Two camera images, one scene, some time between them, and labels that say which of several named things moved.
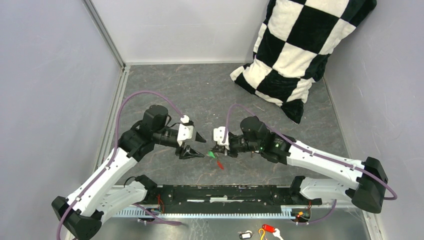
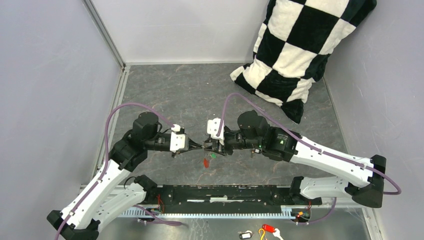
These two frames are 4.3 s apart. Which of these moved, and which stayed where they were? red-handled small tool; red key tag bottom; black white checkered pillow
Moved: red-handled small tool
Stayed: black white checkered pillow; red key tag bottom
